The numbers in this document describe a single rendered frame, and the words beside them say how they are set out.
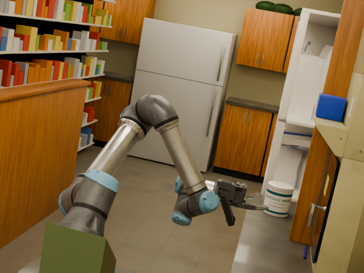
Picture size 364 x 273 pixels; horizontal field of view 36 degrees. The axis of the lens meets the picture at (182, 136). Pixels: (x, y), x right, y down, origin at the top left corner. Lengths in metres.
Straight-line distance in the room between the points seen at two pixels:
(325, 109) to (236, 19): 5.45
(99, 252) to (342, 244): 0.93
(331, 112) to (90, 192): 1.02
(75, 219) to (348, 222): 0.99
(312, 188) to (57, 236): 1.20
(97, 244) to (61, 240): 0.11
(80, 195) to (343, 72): 1.22
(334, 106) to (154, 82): 5.02
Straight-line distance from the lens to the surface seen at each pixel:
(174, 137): 1.98
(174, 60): 7.04
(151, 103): 2.00
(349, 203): 2.10
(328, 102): 2.24
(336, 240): 2.14
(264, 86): 7.60
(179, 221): 2.09
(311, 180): 2.45
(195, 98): 7.01
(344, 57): 2.40
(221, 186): 2.13
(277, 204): 2.78
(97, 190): 1.75
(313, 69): 3.41
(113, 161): 1.97
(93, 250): 1.67
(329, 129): 2.04
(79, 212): 1.73
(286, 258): 2.31
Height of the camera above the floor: 1.75
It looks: 11 degrees down
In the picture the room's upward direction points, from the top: 11 degrees clockwise
